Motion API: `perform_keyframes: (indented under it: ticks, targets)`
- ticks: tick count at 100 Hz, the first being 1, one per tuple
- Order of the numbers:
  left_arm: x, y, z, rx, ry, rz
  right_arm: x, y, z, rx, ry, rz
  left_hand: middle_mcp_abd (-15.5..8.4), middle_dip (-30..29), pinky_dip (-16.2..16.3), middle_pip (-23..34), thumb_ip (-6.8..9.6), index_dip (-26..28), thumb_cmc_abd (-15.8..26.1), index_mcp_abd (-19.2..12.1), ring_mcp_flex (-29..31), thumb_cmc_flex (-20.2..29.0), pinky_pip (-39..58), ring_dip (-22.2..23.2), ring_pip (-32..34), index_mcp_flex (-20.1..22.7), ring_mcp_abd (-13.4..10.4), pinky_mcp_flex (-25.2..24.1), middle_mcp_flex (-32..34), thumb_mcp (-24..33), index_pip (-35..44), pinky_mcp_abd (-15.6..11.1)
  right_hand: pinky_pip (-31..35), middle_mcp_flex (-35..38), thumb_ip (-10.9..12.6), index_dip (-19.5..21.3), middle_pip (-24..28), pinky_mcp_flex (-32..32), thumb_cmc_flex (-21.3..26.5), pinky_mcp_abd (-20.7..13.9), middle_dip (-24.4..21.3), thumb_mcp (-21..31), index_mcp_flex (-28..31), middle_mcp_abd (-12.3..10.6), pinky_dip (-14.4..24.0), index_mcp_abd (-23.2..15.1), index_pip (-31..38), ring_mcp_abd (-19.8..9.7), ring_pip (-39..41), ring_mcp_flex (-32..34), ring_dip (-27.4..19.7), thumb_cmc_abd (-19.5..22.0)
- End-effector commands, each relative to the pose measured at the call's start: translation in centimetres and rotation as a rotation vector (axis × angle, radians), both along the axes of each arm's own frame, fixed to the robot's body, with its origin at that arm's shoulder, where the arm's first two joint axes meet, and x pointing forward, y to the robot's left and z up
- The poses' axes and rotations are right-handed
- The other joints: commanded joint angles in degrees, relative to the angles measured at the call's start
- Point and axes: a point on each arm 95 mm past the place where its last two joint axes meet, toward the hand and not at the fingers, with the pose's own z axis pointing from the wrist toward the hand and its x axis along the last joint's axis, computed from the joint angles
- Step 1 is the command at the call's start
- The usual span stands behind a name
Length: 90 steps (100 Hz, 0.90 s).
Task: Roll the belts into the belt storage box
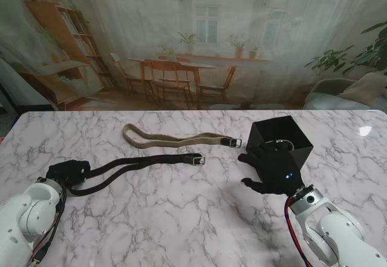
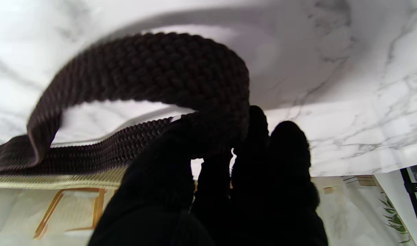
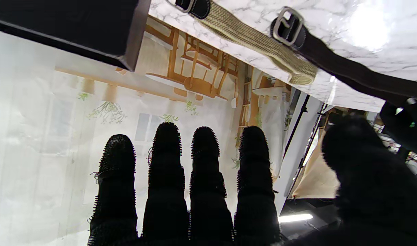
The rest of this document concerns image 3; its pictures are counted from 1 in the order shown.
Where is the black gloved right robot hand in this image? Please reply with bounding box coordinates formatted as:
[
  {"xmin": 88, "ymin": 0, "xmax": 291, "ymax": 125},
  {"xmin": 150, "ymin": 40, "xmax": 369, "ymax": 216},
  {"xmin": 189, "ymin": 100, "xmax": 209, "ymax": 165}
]
[{"xmin": 87, "ymin": 114, "xmax": 417, "ymax": 246}]

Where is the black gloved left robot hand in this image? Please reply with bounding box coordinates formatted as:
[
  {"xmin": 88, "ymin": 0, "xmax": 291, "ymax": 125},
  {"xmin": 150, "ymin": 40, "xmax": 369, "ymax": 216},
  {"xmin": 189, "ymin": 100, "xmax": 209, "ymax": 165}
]
[{"xmin": 380, "ymin": 97, "xmax": 417, "ymax": 158}]

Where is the black woven belt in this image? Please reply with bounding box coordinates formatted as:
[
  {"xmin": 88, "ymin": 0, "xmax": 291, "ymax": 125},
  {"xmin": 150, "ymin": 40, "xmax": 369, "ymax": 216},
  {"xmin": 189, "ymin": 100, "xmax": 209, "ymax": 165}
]
[{"xmin": 270, "ymin": 7, "xmax": 417, "ymax": 107}]

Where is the black square storage box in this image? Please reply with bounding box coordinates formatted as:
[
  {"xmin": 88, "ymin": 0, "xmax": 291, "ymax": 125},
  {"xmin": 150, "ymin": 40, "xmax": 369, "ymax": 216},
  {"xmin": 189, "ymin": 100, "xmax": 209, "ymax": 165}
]
[{"xmin": 0, "ymin": 0, "xmax": 152, "ymax": 71}]

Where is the beige braided belt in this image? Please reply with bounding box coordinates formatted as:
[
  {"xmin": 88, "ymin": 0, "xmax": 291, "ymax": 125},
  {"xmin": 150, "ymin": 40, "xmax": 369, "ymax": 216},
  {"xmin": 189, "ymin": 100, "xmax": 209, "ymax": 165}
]
[{"xmin": 166, "ymin": 0, "xmax": 319, "ymax": 86}]

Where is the white light tube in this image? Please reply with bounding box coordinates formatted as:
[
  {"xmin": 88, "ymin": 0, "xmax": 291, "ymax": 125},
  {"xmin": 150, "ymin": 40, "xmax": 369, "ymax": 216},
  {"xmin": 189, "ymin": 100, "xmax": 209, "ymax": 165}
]
[{"xmin": 278, "ymin": 214, "xmax": 314, "ymax": 223}]

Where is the black backdrop stand pole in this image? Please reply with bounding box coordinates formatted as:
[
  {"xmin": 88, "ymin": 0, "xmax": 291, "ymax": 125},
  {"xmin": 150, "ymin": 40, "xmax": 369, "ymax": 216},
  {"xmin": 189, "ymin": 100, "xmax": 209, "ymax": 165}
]
[{"xmin": 283, "ymin": 94, "xmax": 311, "ymax": 161}]

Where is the printed room scene backdrop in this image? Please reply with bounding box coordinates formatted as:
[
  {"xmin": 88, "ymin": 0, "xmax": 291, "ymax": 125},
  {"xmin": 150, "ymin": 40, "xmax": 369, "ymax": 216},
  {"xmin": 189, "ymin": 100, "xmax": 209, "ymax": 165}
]
[{"xmin": 0, "ymin": 15, "xmax": 294, "ymax": 246}]

